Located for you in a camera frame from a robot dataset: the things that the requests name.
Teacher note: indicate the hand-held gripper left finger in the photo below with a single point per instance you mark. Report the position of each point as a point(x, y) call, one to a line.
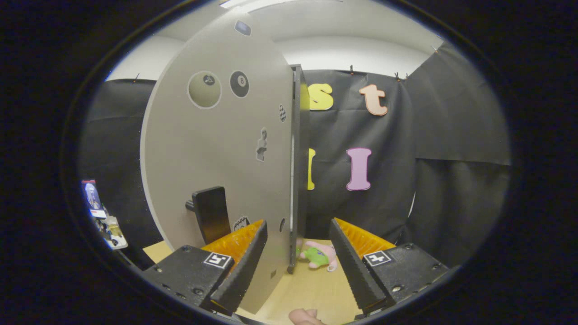
point(246, 266)

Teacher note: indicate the grey shoe cabinet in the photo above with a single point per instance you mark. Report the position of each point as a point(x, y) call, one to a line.
point(298, 180)

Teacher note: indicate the black backdrop cloth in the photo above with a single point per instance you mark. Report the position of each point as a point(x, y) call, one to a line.
point(406, 180)

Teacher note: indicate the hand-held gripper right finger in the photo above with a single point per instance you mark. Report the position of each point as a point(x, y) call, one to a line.
point(354, 271)

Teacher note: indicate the pink green plush toy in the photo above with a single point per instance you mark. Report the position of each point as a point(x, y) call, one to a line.
point(318, 256)

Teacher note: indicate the long ceiling light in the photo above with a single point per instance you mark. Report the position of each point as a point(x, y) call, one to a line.
point(244, 3)

